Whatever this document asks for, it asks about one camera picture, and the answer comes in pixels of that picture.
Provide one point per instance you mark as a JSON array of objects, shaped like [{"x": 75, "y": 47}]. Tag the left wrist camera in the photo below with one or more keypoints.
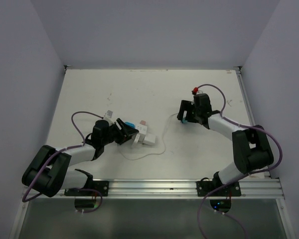
[{"x": 108, "y": 116}]

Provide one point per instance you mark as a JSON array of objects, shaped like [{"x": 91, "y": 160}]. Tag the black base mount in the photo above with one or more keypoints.
[
  {"x": 218, "y": 188},
  {"x": 92, "y": 188}
]

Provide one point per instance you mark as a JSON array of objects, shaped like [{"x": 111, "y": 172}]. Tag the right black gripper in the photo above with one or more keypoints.
[{"x": 184, "y": 106}]

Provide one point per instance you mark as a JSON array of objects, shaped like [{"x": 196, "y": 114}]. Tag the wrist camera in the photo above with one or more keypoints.
[
  {"x": 196, "y": 91},
  {"x": 108, "y": 116}
]

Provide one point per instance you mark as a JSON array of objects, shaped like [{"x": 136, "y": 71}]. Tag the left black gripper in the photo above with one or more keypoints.
[{"x": 122, "y": 137}]

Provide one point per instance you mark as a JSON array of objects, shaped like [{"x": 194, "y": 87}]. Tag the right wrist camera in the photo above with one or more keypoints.
[{"x": 196, "y": 91}]

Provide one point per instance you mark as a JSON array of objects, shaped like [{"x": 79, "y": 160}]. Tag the white power brick charger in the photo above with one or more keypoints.
[{"x": 149, "y": 139}]

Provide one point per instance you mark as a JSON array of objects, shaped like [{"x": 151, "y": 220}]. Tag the aluminium right side rail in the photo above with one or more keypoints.
[{"x": 244, "y": 94}]

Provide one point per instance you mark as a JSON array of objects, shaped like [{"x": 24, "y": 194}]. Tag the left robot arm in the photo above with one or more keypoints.
[{"x": 49, "y": 172}]

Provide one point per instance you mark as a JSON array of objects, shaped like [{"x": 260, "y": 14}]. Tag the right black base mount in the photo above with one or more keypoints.
[{"x": 218, "y": 188}]

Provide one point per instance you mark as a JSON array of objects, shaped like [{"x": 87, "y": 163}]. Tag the aluminium front rail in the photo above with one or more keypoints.
[{"x": 187, "y": 189}]

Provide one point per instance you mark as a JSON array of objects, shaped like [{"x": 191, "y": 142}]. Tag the white cube power socket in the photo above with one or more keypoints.
[{"x": 142, "y": 132}]

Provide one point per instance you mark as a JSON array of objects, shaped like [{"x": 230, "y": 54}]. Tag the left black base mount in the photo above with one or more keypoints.
[{"x": 92, "y": 188}]

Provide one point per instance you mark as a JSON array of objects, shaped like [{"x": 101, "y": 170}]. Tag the aluminium rail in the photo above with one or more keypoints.
[
  {"x": 187, "y": 189},
  {"x": 244, "y": 94}
]

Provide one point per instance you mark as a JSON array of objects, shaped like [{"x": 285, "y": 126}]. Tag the blue plug adapter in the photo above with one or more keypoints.
[{"x": 130, "y": 124}]

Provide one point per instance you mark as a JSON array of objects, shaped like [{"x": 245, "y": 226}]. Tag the white flat plug adapter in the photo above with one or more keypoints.
[{"x": 135, "y": 139}]

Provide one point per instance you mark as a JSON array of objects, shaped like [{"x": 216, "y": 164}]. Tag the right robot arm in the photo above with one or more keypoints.
[{"x": 251, "y": 148}]

